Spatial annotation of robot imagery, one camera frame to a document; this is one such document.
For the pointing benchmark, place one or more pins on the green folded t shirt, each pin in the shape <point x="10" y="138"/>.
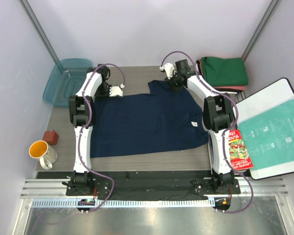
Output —
<point x="224" y="72"/>

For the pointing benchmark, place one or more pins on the navy blue t shirt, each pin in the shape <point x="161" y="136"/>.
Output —
<point x="159" y="121"/>

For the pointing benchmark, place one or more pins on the teal plastic bin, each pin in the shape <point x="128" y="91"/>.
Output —
<point x="65" y="80"/>

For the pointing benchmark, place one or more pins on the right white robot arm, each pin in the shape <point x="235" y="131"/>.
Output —
<point x="217" y="118"/>

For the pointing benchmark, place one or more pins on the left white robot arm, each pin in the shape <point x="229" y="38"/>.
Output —
<point x="82" y="117"/>

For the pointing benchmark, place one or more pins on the red brown block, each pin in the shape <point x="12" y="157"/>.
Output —
<point x="51" y="137"/>

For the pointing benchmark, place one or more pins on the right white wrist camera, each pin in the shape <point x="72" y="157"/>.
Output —
<point x="168" y="69"/>

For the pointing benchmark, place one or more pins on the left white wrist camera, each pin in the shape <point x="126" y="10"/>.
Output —
<point x="115" y="91"/>

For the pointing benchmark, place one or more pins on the white board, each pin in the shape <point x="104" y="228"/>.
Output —
<point x="272" y="95"/>

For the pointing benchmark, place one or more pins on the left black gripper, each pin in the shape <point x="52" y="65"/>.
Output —
<point x="97" y="95"/>

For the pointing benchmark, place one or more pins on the aluminium rail frame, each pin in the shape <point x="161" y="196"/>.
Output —
<point x="144" y="202"/>

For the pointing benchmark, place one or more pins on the white orange mug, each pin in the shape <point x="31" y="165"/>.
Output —
<point x="44" y="153"/>

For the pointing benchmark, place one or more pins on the red treehouse book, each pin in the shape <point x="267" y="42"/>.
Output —
<point x="239" y="156"/>

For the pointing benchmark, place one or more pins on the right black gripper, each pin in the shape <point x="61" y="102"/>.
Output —
<point x="174" y="89"/>

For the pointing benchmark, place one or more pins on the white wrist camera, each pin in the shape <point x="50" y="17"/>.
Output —
<point x="115" y="91"/>
<point x="168" y="69"/>

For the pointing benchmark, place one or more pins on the pink folded t shirt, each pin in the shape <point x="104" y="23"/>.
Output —
<point x="236" y="89"/>

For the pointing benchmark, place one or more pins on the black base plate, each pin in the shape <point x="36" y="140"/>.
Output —
<point x="157" y="185"/>

